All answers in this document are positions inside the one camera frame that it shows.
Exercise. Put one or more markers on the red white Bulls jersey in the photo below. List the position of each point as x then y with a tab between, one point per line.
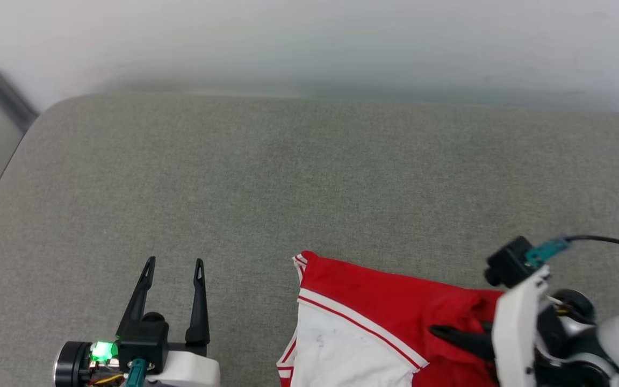
374	301

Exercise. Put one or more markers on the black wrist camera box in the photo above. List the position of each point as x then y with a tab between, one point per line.
145	344
508	263

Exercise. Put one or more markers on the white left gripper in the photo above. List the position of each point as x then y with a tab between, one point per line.
188	371

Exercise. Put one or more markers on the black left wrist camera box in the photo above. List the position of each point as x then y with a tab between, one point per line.
145	344

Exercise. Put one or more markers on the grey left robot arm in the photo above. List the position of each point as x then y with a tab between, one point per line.
70	365

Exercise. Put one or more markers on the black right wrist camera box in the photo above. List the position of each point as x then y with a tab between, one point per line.
508	263

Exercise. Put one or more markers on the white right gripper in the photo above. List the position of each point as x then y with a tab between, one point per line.
513	333

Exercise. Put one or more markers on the grey metal rail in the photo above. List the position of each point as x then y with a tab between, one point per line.
3	91

